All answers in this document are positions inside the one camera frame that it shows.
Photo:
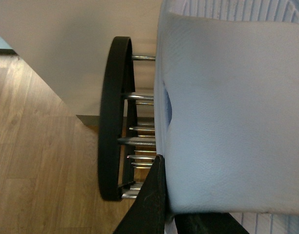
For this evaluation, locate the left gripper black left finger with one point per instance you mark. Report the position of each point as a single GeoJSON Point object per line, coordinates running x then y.
{"type": "Point", "coordinates": [147, 214]}

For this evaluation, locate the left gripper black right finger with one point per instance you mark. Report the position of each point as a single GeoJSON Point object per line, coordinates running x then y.
{"type": "Point", "coordinates": [208, 223]}

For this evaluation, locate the light blue slipper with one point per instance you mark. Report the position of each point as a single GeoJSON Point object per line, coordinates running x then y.
{"type": "Point", "coordinates": [227, 110]}

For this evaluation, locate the black metal shoe rack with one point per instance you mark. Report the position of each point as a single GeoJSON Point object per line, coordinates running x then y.
{"type": "Point", "coordinates": [126, 142]}

